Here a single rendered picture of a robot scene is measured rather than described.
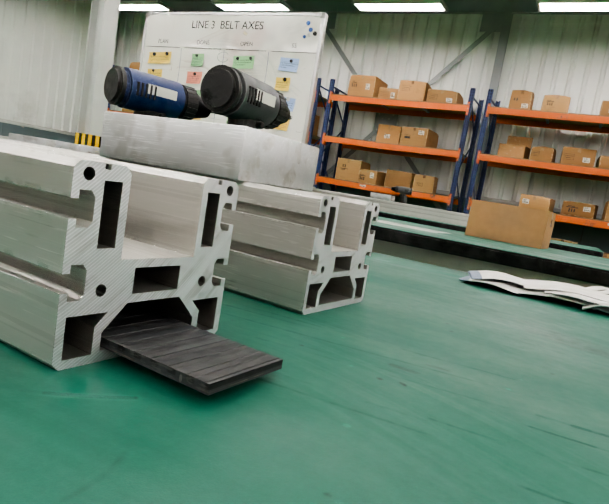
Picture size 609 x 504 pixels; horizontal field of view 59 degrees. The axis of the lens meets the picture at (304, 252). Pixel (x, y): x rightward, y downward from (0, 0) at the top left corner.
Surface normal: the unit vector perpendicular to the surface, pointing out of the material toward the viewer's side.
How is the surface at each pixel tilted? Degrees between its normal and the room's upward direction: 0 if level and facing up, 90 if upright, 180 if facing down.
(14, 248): 90
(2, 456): 0
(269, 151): 90
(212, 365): 0
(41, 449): 0
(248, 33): 90
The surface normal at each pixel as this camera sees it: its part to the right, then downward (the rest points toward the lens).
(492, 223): -0.54, 0.00
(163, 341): 0.16, -0.98
